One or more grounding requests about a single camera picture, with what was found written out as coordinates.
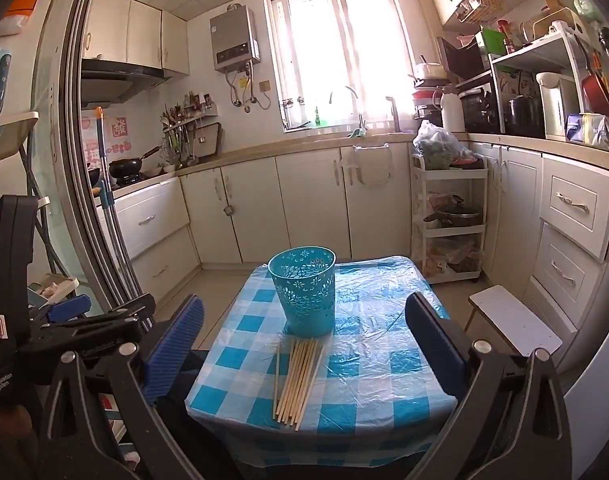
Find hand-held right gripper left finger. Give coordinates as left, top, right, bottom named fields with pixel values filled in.
left=37, top=295, right=208, bottom=480

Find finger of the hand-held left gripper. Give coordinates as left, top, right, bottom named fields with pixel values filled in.
left=17, top=291, right=156, bottom=385
left=28, top=293, right=93, bottom=326

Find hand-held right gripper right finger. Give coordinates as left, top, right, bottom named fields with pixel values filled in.
left=404, top=291, right=572, bottom=480

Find bundle of wooden chopsticks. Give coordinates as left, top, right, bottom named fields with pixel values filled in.
left=273, top=337, right=326, bottom=431

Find teal perforated plastic basket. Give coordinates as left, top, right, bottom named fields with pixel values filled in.
left=268, top=246, right=336, bottom=338

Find blue white checkered tablecloth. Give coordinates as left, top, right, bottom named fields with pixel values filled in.
left=184, top=256, right=460, bottom=466

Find small white stool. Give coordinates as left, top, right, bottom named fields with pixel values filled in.
left=465, top=285, right=578, bottom=358

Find crumpled plastic bags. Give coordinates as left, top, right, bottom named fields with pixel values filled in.
left=427, top=239, right=481, bottom=279

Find person's dark trousers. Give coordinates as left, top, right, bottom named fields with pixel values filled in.
left=149, top=350, right=248, bottom=480

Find cream drawer cabinet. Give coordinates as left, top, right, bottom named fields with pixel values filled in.
left=97, top=177, right=201, bottom=302

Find white folding table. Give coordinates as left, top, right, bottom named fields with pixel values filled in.
left=0, top=111, right=52, bottom=281

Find dark lidded pot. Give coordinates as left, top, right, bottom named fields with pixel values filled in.
left=424, top=200, right=485, bottom=228

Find white trolley rack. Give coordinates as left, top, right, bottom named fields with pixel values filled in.
left=411, top=152, right=487, bottom=283

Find white hanging bin bag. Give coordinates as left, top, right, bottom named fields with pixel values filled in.
left=341, top=142, right=396, bottom=187

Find cream base cabinets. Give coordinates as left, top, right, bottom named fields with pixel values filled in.
left=179, top=141, right=415, bottom=266

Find cream base cabinet with drawers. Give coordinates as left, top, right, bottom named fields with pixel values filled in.
left=468, top=141, right=609, bottom=341

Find plastic bag of greens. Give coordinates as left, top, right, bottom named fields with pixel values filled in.
left=413, top=120, right=473, bottom=170

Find range hood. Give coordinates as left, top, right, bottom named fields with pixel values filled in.
left=81, top=58, right=171, bottom=104

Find black rimmed tray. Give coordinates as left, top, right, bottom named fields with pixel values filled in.
left=194, top=122, right=224, bottom=159

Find straight chrome faucet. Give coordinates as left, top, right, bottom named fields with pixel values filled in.
left=385, top=96, right=401, bottom=133

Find black microwave oven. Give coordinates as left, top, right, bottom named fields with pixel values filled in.
left=459, top=87, right=501, bottom=134

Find black cooking pot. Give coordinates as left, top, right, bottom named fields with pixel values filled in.
left=504, top=95, right=545, bottom=138

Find stack of pots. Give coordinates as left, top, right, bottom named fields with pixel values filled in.
left=411, top=62, right=447, bottom=113

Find curved chrome faucet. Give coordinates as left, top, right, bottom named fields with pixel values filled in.
left=329, top=86, right=366, bottom=133

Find blue food package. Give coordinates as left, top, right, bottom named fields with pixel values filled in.
left=565, top=112, right=609, bottom=153

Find white water boiler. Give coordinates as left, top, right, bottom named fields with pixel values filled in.
left=537, top=72, right=580, bottom=141

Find black induction cooker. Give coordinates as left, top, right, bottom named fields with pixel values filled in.
left=437, top=36, right=486, bottom=82

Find red frying pan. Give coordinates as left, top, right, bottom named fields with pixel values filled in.
left=581, top=72, right=609, bottom=118

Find kitchen window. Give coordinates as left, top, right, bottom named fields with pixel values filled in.
left=263, top=0, right=416, bottom=132

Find green cutting board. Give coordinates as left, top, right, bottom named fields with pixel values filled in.
left=477, top=28, right=507, bottom=58

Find grey gas water heater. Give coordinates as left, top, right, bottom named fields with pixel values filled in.
left=209, top=10, right=262, bottom=72

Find white countertop shelf rack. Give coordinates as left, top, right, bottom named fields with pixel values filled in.
left=489, top=25, right=596, bottom=136

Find beige box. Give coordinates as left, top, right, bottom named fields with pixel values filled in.
left=531, top=6, right=585, bottom=41

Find mop with orange blue handle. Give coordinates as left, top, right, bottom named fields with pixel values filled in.
left=95, top=106, right=138, bottom=291

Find sliding door frame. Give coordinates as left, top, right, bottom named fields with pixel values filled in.
left=48, top=0, right=158, bottom=323

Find black wok with handle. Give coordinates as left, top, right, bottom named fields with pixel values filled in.
left=109, top=146, right=161, bottom=179

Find red wall stickers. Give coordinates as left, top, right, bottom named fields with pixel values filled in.
left=82, top=115, right=131, bottom=166

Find wall utensil rack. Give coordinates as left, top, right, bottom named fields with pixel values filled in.
left=160, top=91, right=218, bottom=167

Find cream wall cabinets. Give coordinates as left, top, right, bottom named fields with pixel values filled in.
left=82, top=0, right=190, bottom=78

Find small wire hanging basket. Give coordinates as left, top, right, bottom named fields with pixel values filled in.
left=457, top=0, right=505, bottom=23

